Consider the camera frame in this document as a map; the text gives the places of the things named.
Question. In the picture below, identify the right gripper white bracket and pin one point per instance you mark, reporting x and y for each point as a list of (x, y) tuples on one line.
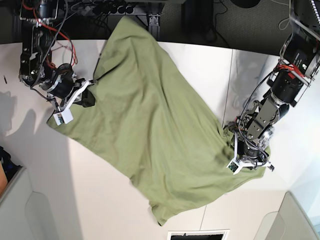
[(64, 87)]

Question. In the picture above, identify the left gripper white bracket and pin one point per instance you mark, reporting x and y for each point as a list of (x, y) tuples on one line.
[(250, 157)]

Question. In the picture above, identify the green t-shirt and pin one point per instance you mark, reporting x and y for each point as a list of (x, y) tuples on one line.
[(153, 127)]

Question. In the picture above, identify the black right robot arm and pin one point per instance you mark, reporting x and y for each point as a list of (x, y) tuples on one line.
[(44, 20)]

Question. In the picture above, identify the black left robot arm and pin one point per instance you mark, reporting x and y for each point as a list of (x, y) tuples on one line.
[(298, 64)]

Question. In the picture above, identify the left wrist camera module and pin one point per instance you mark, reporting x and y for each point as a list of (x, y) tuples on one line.
[(234, 167)]

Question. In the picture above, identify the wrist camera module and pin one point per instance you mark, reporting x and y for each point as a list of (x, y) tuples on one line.
[(234, 167), (63, 117)]

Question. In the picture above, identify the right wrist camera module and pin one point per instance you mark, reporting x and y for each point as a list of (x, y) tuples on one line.
[(63, 117)]

